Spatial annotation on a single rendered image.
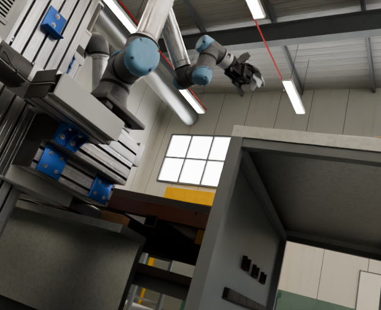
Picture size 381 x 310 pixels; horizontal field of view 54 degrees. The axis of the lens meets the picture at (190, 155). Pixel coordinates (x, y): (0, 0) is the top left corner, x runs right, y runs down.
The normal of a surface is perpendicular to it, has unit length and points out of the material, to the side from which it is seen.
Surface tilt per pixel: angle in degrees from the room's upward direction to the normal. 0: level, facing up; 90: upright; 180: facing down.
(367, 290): 90
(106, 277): 90
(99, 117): 90
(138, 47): 98
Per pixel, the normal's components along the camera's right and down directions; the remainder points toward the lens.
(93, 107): 0.85, 0.06
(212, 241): -0.33, -0.43
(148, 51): 0.52, -0.02
